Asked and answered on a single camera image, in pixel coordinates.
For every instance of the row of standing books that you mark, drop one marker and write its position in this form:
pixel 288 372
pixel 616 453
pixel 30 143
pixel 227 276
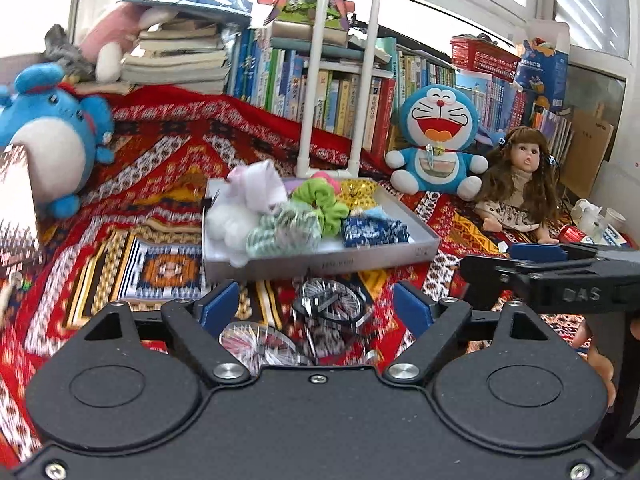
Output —
pixel 271 73

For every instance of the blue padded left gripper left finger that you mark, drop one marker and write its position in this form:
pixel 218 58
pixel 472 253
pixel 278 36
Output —
pixel 194 328

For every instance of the grey crumpled cloth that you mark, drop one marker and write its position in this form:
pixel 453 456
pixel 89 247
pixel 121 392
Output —
pixel 58 49

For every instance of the white shallow cardboard tray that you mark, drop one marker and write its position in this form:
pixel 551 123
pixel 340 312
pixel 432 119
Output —
pixel 331 256

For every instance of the white PVC pipe frame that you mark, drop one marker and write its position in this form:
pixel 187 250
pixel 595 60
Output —
pixel 365 71

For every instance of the brown cardboard sheet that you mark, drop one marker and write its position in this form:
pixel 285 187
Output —
pixel 590 139

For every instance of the gold sequin cloth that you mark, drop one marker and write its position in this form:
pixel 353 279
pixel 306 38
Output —
pixel 358 193

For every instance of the miniature metal bicycle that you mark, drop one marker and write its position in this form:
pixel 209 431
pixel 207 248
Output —
pixel 309 321

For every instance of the pink and white plush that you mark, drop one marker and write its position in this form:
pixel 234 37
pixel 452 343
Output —
pixel 116 34

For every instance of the person's right hand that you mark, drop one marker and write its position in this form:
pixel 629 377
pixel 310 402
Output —
pixel 600 363

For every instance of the Doraemon plush toy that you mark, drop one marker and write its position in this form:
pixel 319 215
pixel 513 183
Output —
pixel 439 123

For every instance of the brown-haired baby doll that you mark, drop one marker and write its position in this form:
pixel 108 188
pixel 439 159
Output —
pixel 518 190

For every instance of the green checkered cloth scrunchie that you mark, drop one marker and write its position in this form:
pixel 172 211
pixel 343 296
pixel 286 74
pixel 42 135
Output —
pixel 293 228

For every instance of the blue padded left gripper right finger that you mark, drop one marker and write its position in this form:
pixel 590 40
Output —
pixel 437 328

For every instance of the smartphone with lit screen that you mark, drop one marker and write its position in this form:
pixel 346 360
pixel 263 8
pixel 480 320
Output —
pixel 19 228

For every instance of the blue printed bag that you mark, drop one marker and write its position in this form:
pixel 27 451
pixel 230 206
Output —
pixel 543 71

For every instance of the blue round plush toy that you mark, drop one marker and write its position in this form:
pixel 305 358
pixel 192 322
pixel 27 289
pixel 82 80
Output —
pixel 64 136

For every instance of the light blue face mask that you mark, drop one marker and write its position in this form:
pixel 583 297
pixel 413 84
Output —
pixel 377 213

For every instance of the red plastic basket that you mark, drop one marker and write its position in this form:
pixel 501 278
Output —
pixel 482 56

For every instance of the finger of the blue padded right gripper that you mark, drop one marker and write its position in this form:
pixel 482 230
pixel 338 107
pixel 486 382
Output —
pixel 487 278
pixel 550 253

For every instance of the purple fluffy plush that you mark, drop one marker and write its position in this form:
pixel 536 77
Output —
pixel 291 184

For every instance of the navy patterned scrunchie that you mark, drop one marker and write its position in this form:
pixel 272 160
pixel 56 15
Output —
pixel 364 231

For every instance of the green and pink scrunchie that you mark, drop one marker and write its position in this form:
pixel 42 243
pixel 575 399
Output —
pixel 319 193

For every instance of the stack of lying books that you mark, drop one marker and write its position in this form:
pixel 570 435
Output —
pixel 190 53

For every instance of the white paper cup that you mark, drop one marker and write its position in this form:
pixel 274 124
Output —
pixel 615 219

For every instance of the triangular picture box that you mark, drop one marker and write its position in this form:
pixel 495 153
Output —
pixel 294 19

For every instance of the blue flat hat board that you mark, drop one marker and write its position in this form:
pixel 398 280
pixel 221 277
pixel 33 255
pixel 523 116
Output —
pixel 230 11

